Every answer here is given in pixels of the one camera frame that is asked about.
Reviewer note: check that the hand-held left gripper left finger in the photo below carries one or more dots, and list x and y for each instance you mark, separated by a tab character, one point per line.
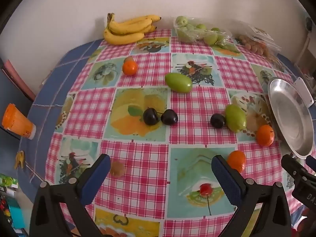
96	180

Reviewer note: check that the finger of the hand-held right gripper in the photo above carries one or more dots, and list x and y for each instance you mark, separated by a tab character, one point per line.
293	167
311	164

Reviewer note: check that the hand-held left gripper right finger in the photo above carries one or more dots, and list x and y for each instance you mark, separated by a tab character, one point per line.
226	182

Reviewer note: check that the orange tangerine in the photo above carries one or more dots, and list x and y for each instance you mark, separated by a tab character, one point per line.
130	68
237	161
265	135

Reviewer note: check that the round metal plate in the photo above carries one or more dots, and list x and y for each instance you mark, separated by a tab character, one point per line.
290	118

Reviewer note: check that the dark cherry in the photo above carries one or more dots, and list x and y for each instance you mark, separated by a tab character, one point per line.
217	121
169	116
150	116

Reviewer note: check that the oval green fruit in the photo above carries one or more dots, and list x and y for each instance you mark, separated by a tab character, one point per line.
178	82
235	118

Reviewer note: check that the round brown fruit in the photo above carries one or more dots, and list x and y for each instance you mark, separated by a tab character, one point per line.
117	169
128	59

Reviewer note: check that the white plastic box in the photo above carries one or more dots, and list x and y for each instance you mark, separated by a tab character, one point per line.
305	91

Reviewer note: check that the yellow plastic clip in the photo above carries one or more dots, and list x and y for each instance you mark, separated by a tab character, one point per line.
19	159

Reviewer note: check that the checked picture tablecloth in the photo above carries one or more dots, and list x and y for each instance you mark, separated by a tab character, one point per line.
195	108

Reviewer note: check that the teal box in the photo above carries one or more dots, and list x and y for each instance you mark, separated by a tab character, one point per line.
16	214

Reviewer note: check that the green packet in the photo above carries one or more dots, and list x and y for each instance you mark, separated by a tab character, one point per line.
6	180

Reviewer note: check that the orange plastic cup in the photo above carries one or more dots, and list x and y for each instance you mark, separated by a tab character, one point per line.
18	126

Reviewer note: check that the white wooden shelf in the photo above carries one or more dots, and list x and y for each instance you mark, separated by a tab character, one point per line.
306	49

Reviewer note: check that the pink wooden board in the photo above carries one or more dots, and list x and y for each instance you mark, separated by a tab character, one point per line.
17	77

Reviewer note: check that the clear plastic lidded box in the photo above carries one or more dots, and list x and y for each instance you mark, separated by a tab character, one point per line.
261	33

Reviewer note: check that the pile of small green apples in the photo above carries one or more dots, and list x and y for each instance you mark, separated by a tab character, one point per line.
209	39

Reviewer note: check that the yellow banana bunch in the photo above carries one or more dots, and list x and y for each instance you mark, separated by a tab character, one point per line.
123	38

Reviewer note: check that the plastic bag of green fruit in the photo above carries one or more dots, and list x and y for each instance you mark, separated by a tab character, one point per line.
179	29

